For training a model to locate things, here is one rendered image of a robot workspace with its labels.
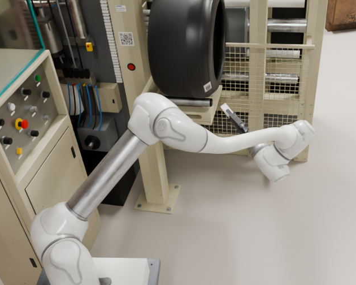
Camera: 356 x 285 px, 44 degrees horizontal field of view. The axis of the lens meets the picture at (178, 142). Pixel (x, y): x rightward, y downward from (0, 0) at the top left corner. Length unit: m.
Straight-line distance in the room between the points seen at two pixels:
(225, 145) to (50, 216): 0.71
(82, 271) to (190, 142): 0.57
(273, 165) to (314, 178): 1.30
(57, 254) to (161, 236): 1.35
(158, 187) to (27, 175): 1.05
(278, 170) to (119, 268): 0.77
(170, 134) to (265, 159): 0.58
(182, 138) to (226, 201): 1.54
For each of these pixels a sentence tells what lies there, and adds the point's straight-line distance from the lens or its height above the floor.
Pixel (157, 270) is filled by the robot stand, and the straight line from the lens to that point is 1.89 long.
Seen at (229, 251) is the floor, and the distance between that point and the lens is 2.73.
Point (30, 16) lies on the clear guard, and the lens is 2.15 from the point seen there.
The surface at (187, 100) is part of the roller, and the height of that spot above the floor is 0.92.
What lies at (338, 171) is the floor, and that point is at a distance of 3.27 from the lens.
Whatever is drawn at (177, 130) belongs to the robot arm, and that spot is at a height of 1.29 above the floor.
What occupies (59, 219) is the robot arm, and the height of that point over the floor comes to 1.00.
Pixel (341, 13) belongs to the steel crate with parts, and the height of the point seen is 0.24.
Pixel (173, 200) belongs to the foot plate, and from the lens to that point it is 3.01.
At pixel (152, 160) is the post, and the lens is 2.73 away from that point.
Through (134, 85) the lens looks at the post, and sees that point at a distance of 2.42.
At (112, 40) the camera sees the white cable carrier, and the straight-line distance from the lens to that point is 2.34.
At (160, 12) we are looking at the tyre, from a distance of 2.06.
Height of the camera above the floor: 2.19
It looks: 39 degrees down
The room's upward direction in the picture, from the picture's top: 7 degrees counter-clockwise
